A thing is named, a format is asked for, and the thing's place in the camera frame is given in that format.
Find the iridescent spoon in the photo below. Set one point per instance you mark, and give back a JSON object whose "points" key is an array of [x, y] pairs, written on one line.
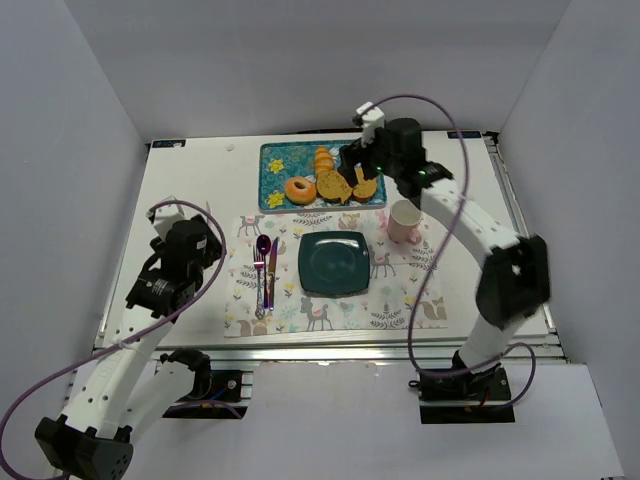
{"points": [[262, 250]]}

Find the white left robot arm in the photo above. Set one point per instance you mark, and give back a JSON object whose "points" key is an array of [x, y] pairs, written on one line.
{"points": [[94, 435]]}

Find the glazed donut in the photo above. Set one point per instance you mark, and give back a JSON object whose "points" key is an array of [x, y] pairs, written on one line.
{"points": [[300, 190]]}

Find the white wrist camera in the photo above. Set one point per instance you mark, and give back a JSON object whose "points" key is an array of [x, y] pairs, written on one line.
{"points": [[163, 218], [368, 118]]}

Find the pink mug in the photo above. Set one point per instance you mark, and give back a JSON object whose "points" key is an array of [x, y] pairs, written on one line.
{"points": [[403, 223]]}

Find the teal floral tray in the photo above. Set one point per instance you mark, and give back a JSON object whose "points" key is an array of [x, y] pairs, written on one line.
{"points": [[294, 176]]}

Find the large seeded bread slice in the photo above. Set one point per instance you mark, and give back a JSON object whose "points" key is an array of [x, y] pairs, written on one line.
{"points": [[332, 187]]}

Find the striped croissant roll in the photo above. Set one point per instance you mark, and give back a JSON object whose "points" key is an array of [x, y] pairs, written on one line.
{"points": [[323, 161]]}

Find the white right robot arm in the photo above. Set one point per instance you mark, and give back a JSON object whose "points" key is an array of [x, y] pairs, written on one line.
{"points": [[514, 281]]}

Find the small seeded bread slice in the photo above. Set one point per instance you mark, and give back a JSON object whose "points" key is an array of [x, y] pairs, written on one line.
{"points": [[364, 195]]}

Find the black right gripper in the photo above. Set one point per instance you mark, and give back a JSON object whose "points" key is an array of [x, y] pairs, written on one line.
{"points": [[354, 157]]}

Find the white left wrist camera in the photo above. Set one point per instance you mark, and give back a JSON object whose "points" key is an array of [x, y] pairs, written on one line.
{"points": [[163, 218]]}

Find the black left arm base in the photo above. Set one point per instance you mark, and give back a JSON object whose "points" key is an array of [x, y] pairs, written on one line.
{"points": [[225, 396]]}

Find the iridescent fork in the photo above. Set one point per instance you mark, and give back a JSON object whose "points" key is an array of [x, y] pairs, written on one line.
{"points": [[259, 280]]}

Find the dark teal square plate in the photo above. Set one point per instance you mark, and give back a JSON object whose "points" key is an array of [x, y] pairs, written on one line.
{"points": [[333, 264]]}

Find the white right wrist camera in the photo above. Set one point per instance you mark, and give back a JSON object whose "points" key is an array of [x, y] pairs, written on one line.
{"points": [[368, 118]]}

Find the iridescent knife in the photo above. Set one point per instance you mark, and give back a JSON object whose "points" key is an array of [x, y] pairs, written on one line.
{"points": [[271, 274]]}

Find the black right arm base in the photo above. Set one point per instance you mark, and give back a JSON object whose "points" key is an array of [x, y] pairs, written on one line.
{"points": [[468, 399]]}

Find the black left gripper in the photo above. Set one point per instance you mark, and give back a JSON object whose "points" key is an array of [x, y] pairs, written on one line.
{"points": [[210, 240]]}

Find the animal print placemat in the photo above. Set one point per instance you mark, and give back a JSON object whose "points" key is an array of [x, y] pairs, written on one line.
{"points": [[395, 273]]}

